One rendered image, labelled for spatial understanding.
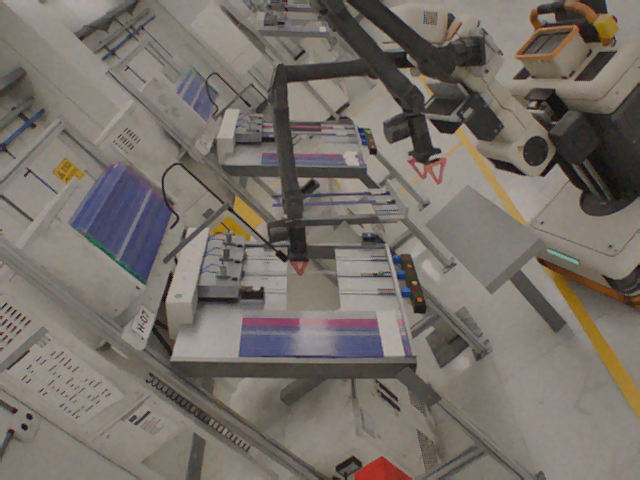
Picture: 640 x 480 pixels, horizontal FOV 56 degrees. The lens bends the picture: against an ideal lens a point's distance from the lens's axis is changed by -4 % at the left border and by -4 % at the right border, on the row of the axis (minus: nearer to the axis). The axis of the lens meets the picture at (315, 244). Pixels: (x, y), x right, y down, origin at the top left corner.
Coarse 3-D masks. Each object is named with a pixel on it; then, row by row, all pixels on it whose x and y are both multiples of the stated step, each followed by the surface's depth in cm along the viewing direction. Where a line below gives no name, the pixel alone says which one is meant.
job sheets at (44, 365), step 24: (48, 336) 171; (24, 360) 175; (48, 360) 175; (72, 360) 176; (24, 384) 180; (48, 384) 179; (72, 384) 180; (96, 384) 180; (72, 408) 185; (96, 408) 185; (144, 408) 185; (144, 432) 190; (168, 432) 191
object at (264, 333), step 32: (256, 320) 195; (288, 320) 196; (320, 320) 196; (352, 320) 197; (384, 320) 197; (256, 352) 182; (288, 352) 182; (320, 352) 183; (352, 352) 183; (384, 352) 183
